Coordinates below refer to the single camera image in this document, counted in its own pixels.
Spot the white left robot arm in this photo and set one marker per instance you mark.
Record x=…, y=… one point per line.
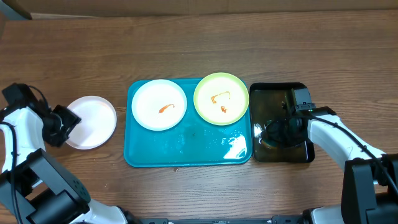
x=35, y=187

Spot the white front plate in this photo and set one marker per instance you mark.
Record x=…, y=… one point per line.
x=97, y=125

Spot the yellow-green plate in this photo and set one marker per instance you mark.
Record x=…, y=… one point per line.
x=221, y=98

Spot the white plate with ketchup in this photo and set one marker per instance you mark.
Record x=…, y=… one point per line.
x=159, y=105

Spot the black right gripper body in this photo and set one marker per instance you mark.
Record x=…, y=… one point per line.
x=283, y=132

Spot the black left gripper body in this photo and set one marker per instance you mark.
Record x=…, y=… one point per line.
x=60, y=125

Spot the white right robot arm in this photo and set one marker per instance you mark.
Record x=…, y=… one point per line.
x=369, y=191

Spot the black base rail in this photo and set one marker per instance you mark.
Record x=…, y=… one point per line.
x=278, y=219

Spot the yellow green sponge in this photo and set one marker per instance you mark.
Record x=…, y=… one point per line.
x=270, y=144

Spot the teal plastic tray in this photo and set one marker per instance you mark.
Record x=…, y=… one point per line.
x=192, y=142

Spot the black water tray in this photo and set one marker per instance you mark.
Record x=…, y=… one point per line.
x=270, y=101

